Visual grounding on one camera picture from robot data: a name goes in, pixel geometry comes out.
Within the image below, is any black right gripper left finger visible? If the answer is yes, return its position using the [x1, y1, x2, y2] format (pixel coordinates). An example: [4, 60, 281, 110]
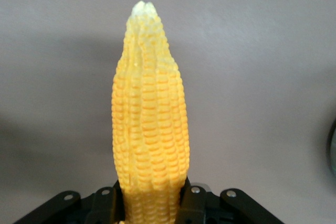
[90, 180, 124, 224]

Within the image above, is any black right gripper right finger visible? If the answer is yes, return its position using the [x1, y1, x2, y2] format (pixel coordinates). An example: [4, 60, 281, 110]
[179, 177, 211, 224]

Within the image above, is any yellow corn cob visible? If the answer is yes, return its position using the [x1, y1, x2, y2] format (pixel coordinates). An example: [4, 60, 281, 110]
[111, 0, 190, 224]

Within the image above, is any steel steamer pot with handles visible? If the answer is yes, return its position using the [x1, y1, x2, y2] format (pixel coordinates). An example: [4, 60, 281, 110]
[326, 118, 336, 175]

